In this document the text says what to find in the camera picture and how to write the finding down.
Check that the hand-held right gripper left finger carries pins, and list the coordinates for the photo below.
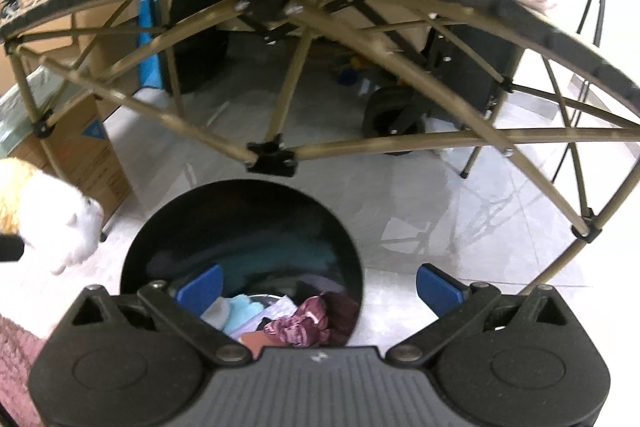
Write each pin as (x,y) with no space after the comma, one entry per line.
(202,282)

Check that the black round bin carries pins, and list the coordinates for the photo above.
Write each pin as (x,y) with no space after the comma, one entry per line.
(240,217)

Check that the black folding wagon cart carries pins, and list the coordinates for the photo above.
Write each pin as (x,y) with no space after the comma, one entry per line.
(385,112)

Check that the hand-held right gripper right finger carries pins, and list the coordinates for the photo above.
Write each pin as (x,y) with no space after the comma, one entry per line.
(440,287)

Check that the light blue fluffy cloth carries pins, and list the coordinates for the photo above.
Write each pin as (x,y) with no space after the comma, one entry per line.
(242,309)

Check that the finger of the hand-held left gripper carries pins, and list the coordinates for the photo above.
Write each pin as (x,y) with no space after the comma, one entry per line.
(10,248)

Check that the blue board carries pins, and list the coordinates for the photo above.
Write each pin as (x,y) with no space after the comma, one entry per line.
(150,52)

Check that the plain cardboard box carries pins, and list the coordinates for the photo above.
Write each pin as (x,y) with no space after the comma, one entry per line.
(95,42)

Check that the white and orange plush toy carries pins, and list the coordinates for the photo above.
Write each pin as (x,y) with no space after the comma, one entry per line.
(60,217)

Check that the black tripod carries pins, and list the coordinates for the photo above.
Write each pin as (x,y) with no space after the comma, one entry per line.
(598,7)

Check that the green plastic bag liner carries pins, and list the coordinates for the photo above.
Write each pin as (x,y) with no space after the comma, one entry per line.
(30,107)

